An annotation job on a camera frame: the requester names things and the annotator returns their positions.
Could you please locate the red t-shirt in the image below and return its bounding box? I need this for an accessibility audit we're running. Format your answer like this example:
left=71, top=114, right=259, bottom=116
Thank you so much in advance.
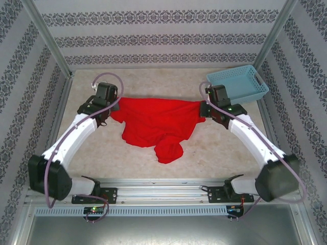
left=109, top=96, right=206, bottom=164

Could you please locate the light blue plastic basket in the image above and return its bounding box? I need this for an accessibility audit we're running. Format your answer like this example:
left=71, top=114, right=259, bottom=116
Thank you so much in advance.
left=206, top=65, right=269, bottom=105

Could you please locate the grey sheet metal panel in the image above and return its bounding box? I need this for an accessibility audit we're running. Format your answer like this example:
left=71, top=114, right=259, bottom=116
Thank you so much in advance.
left=10, top=204, right=316, bottom=245

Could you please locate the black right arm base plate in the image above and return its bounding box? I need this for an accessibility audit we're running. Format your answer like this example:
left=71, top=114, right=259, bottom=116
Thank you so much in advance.
left=208, top=186, right=255, bottom=204

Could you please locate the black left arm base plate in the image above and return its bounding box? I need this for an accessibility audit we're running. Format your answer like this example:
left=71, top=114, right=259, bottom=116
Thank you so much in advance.
left=71, top=187, right=118, bottom=205

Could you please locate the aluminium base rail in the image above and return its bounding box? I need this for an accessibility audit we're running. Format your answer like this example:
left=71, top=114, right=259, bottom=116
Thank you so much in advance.
left=25, top=178, right=299, bottom=205

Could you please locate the slotted grey cable duct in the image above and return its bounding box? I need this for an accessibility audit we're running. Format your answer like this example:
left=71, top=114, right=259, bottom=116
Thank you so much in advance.
left=34, top=205, right=228, bottom=217

